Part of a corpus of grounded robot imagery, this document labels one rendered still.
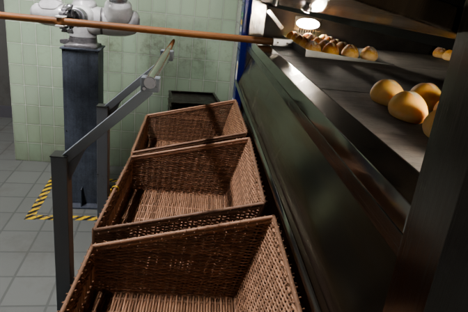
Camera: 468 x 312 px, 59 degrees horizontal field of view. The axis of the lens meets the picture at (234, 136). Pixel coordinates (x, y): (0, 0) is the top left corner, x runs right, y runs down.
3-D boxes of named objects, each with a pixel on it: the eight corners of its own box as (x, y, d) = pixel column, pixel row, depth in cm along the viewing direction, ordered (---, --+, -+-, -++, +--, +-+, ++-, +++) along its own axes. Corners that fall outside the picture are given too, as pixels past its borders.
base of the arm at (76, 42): (63, 42, 253) (63, 33, 252) (102, 45, 257) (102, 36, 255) (56, 46, 236) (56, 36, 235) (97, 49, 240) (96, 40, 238)
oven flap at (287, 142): (242, 85, 224) (258, 51, 219) (358, 375, 56) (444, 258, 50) (234, 82, 223) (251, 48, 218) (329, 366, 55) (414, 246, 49)
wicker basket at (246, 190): (244, 197, 175) (252, 135, 167) (258, 287, 122) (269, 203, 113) (127, 189, 172) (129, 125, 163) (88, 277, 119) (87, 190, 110)
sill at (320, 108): (258, 45, 218) (260, 37, 217) (452, 237, 49) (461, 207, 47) (247, 44, 217) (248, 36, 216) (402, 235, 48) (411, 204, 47)
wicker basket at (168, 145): (232, 146, 233) (237, 98, 224) (243, 193, 180) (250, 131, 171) (143, 141, 227) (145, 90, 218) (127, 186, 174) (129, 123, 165)
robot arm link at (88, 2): (70, 33, 251) (69, -5, 244) (102, 36, 255) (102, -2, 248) (66, 37, 236) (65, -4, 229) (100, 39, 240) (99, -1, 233)
